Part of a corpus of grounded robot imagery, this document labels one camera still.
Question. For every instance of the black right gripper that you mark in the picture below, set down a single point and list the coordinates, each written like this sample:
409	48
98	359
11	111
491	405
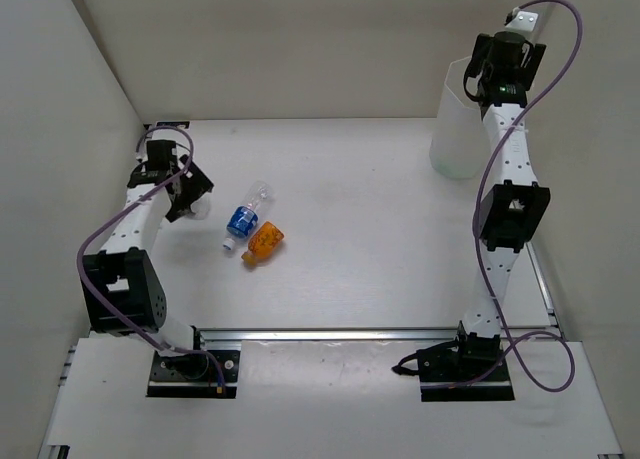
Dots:
529	74

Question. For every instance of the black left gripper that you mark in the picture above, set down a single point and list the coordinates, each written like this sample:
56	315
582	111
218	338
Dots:
197	184

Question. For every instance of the black-label clear bottle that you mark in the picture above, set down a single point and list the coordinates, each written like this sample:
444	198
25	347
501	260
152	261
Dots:
200	208

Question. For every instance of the blue-label clear bottle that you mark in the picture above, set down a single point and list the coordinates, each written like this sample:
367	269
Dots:
245	218

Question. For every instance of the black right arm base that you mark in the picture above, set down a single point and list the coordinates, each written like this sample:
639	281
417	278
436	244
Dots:
468	368

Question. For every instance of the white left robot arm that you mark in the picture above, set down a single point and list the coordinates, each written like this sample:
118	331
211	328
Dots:
123	293

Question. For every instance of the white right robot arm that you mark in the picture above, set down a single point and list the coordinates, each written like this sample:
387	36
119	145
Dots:
511	202

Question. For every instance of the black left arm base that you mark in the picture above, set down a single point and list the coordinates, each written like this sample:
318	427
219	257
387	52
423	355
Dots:
193	376

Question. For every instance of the white translucent bin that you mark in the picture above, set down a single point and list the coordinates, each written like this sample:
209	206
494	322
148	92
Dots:
461	145

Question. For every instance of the dark label sticker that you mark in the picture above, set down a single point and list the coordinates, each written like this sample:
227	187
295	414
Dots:
174	124

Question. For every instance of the orange sea-buckthorn juice bottle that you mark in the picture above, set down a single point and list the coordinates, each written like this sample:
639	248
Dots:
262	245

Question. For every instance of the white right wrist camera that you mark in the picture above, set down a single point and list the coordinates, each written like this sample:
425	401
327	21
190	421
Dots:
521	21

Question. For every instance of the aluminium table edge rail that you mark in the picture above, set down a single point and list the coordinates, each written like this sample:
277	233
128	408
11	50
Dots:
232	336

